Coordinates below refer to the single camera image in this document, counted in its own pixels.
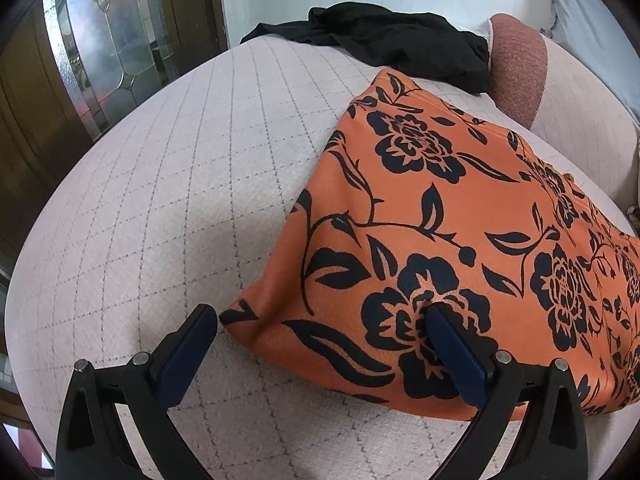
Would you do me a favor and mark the black garment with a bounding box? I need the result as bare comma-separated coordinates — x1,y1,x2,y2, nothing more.
240,2,496,95

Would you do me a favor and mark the orange black floral blouse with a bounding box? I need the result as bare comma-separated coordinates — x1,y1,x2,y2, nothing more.
220,70,640,422

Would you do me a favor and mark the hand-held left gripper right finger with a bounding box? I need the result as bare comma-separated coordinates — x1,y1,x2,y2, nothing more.
425,304,588,480

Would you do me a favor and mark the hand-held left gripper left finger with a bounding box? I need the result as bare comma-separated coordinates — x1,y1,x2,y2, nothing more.
55,302,219,480

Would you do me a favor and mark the wooden door with leaded glass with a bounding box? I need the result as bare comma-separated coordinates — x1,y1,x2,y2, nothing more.
0,0,229,281

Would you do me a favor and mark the grey pillow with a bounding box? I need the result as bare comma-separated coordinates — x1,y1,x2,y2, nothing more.
547,0,640,92

